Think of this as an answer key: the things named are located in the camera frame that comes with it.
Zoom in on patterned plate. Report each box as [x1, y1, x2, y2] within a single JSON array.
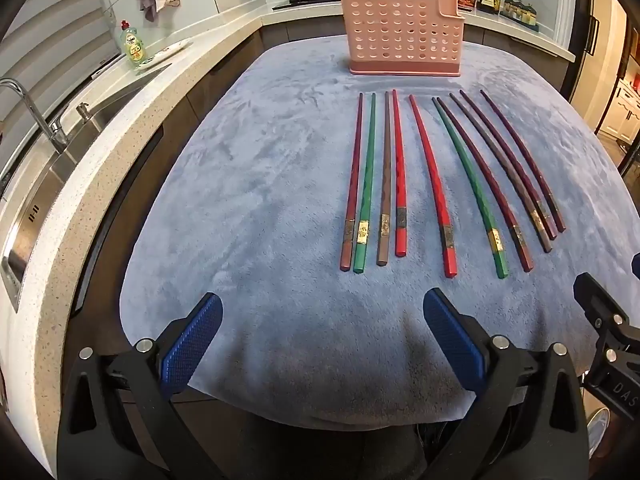
[[137, 38, 195, 72]]

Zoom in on brown chopstick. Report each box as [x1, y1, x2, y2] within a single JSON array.
[[376, 90, 391, 267], [448, 92, 554, 254]]

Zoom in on white room cabinet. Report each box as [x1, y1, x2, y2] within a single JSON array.
[[597, 75, 640, 143]]

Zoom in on dark red chopstick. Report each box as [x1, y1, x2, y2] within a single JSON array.
[[436, 96, 535, 274], [339, 92, 364, 273]]

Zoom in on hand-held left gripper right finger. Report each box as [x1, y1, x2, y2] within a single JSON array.
[[422, 287, 610, 480]]

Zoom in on chrome faucet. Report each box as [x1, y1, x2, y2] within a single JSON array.
[[0, 78, 71, 155]]

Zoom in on dark framed glass door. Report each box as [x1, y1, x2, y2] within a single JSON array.
[[560, 0, 640, 181]]

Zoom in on window blinds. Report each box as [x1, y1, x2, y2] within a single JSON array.
[[0, 0, 126, 111]]

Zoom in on purple chopstick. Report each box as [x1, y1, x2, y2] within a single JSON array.
[[459, 89, 558, 241], [480, 89, 567, 234]]

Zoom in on blue-grey plush table cloth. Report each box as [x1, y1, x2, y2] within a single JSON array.
[[119, 35, 640, 432]]

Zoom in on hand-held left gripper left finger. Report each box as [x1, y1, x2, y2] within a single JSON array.
[[56, 292, 224, 480]]

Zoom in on green dish soap bottle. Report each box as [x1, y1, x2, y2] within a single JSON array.
[[119, 20, 144, 71]]

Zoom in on steel sink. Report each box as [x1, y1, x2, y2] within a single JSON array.
[[0, 62, 173, 311]]

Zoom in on pink perforated utensil holder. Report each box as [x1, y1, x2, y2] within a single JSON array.
[[338, 0, 466, 77]]

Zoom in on spice jar set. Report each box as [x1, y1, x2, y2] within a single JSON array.
[[501, 0, 541, 33]]

